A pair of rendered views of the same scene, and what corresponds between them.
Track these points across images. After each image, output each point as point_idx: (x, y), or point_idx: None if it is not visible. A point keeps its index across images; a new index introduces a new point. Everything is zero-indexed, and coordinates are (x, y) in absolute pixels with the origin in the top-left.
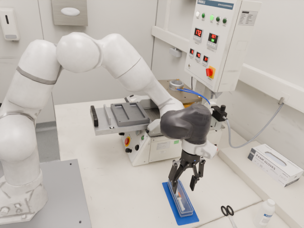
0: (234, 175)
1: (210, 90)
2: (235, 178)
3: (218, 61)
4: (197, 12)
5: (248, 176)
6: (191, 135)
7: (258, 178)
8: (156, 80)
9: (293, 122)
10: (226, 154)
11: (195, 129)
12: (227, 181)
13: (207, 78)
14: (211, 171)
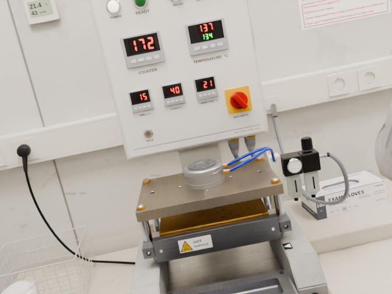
0: (354, 250)
1: (235, 144)
2: (365, 251)
3: (248, 67)
4: (114, 2)
5: (370, 227)
6: None
7: (374, 219)
8: None
9: (295, 133)
10: (311, 240)
11: None
12: (374, 260)
13: (234, 118)
14: (349, 274)
